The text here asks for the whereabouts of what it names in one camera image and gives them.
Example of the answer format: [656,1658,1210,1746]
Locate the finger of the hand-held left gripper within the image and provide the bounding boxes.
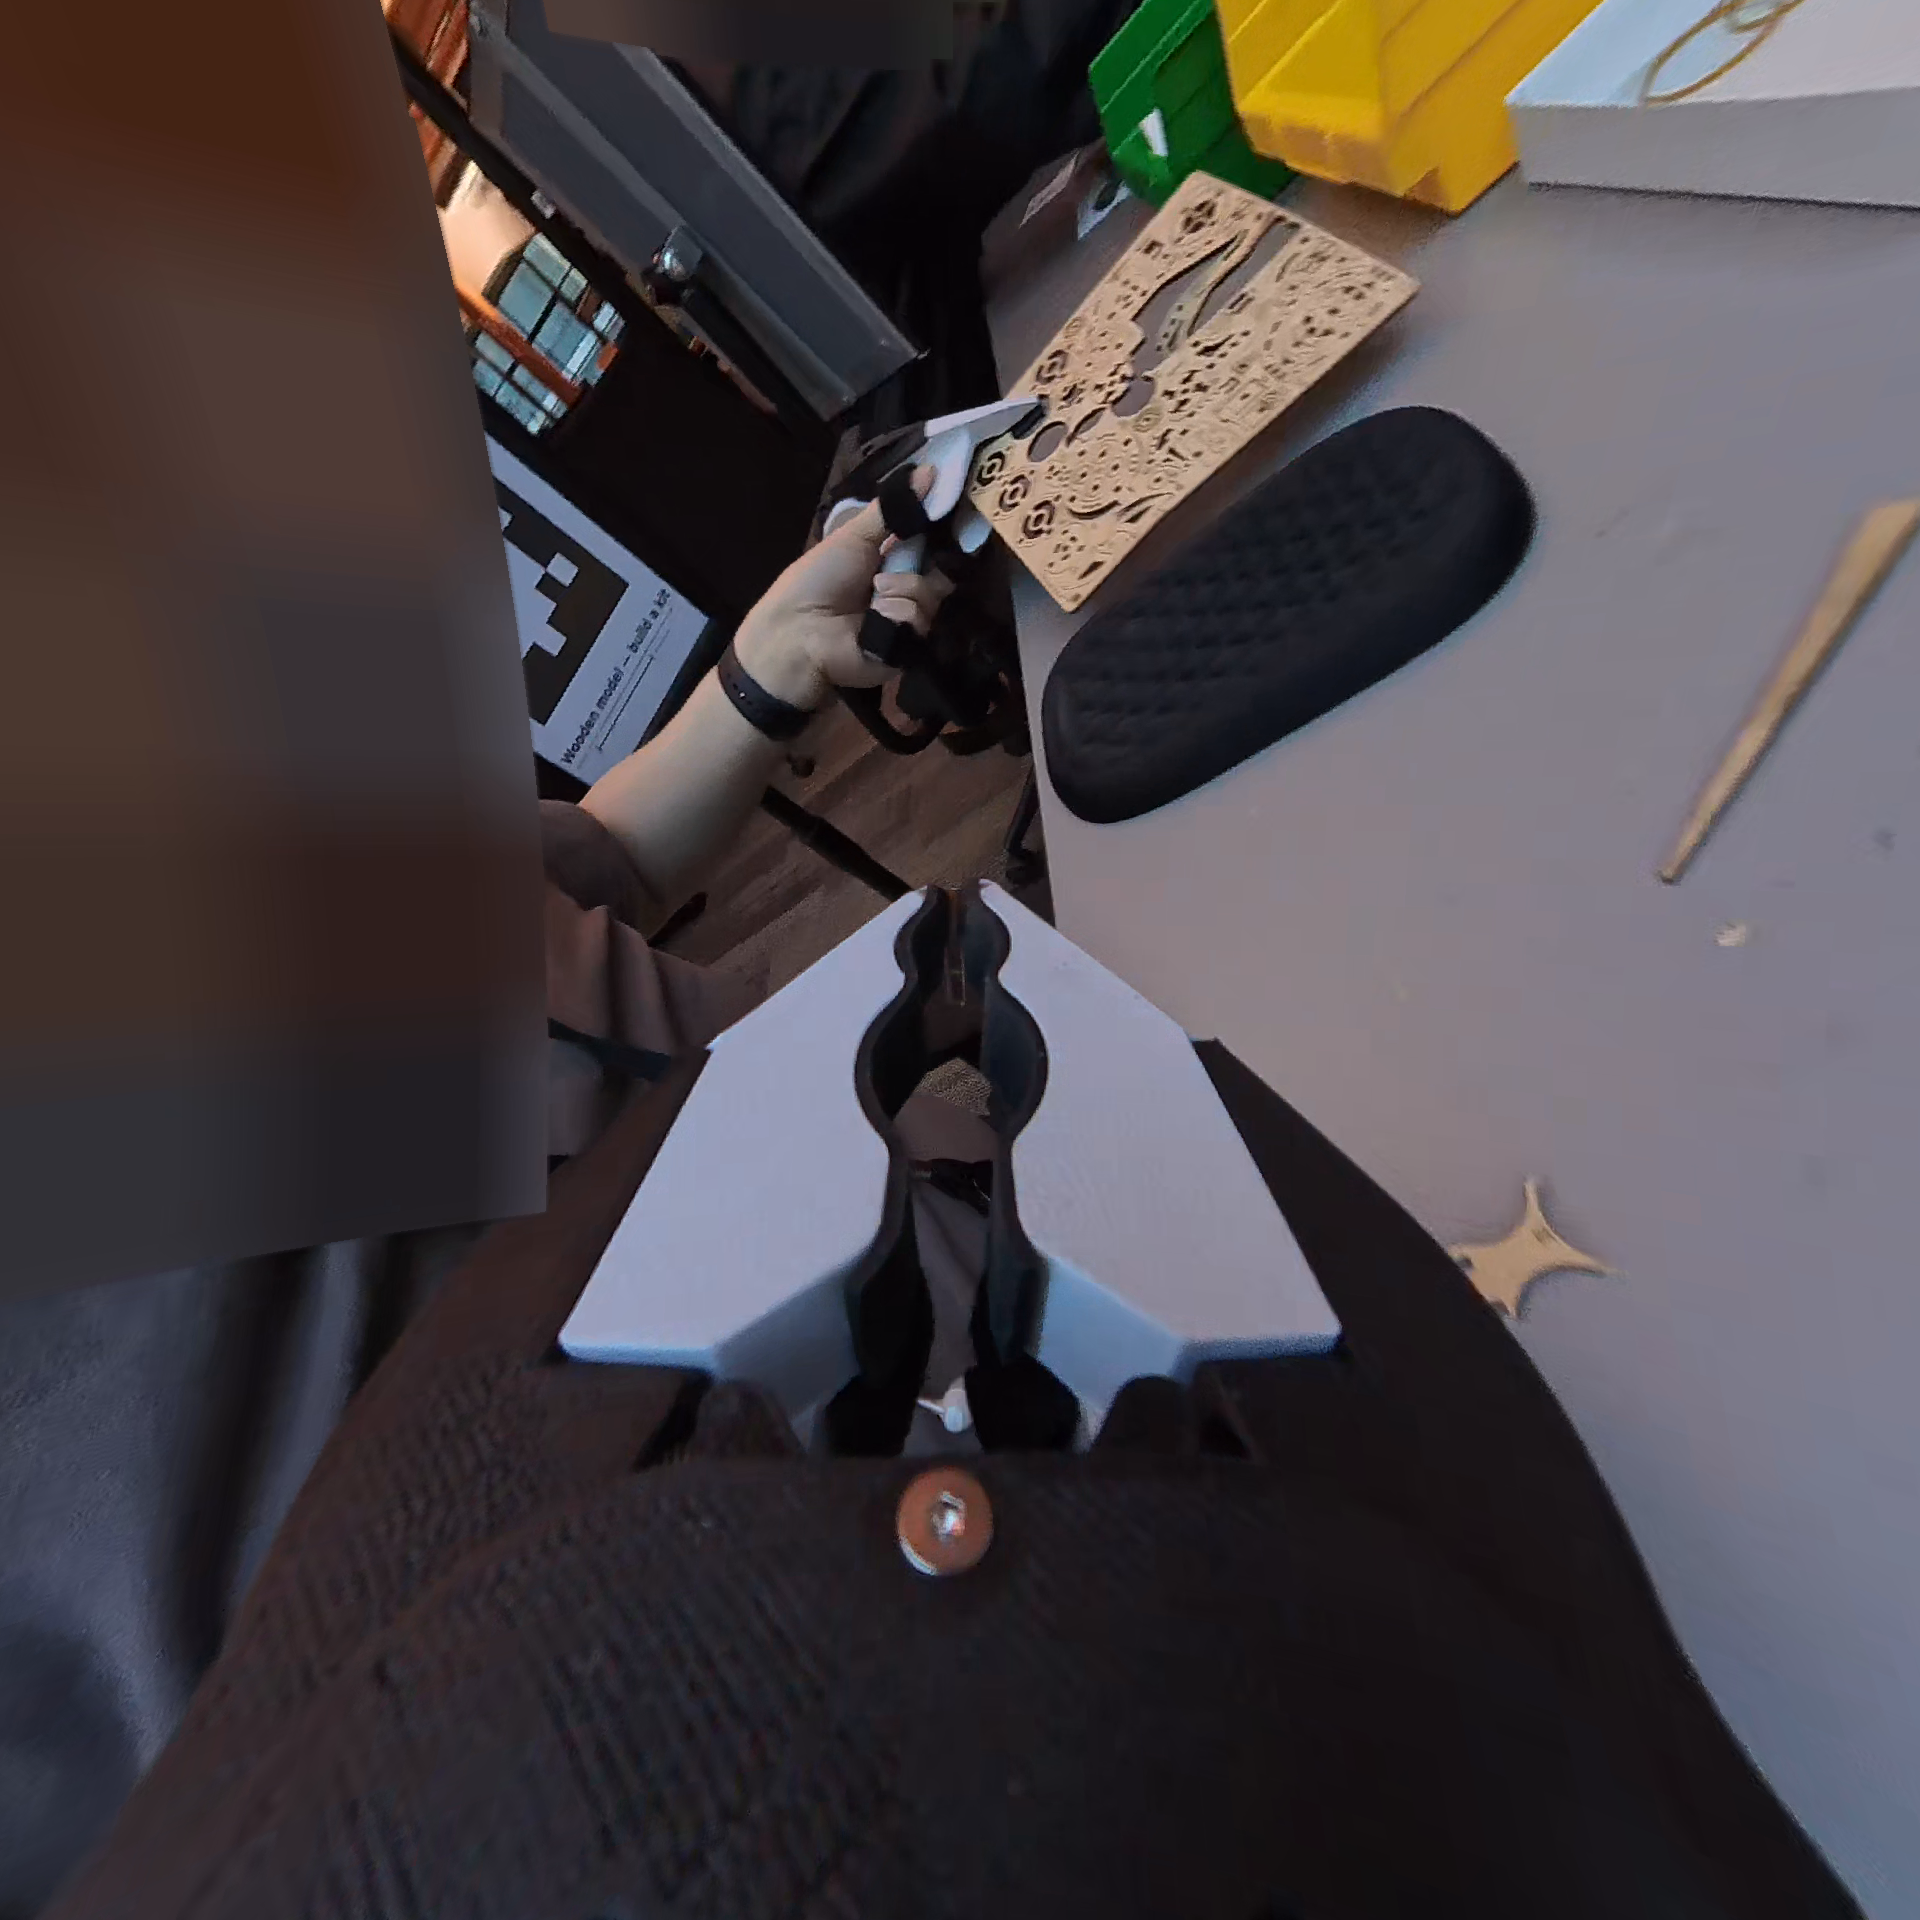
[919,394,1048,489]

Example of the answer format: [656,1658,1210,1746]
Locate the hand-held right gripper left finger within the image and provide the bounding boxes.
[558,885,963,1454]

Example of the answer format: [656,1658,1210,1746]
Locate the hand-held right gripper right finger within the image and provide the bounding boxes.
[960,881,1343,1450]

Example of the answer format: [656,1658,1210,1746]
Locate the laser-cut wooden puzzle sheet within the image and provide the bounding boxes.
[967,168,1422,614]

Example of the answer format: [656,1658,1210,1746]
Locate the grey desk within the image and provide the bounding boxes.
[983,0,1920,1920]

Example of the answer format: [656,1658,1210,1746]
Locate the black wristband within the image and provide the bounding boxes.
[713,641,825,745]

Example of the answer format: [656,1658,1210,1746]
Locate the person's dark shirt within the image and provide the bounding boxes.
[538,800,776,1164]

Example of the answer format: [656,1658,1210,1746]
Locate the framed marker sign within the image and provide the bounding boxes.
[482,433,720,789]

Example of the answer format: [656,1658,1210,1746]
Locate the grey metal beam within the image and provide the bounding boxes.
[465,0,922,424]

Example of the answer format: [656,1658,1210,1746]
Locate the black wrist rest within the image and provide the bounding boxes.
[1041,404,1538,828]

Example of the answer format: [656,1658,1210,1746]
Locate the green storage bin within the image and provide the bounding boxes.
[1086,0,1297,207]

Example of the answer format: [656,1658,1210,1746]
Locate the star-shaped wooden scrap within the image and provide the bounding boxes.
[1444,1176,1614,1321]

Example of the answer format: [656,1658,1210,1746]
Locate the yellow storage bin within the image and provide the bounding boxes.
[1212,0,1608,214]

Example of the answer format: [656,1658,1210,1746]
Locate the person's grey trousers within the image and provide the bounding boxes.
[0,1183,601,1920]

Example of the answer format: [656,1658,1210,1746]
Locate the pile of tan rubber bands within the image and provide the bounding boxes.
[1639,0,1818,108]

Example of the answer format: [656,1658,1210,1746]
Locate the white tray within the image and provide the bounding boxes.
[1504,0,1920,213]

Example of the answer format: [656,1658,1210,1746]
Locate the tapered wooden stick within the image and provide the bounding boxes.
[1655,498,1920,886]

